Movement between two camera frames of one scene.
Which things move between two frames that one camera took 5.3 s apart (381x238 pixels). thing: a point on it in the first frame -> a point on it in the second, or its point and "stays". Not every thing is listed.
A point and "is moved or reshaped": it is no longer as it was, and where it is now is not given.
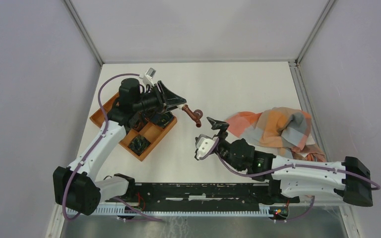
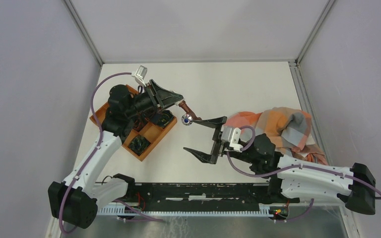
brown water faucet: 195,115 is moved or reshaped
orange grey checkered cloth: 279,130 stays
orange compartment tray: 150,128 stays
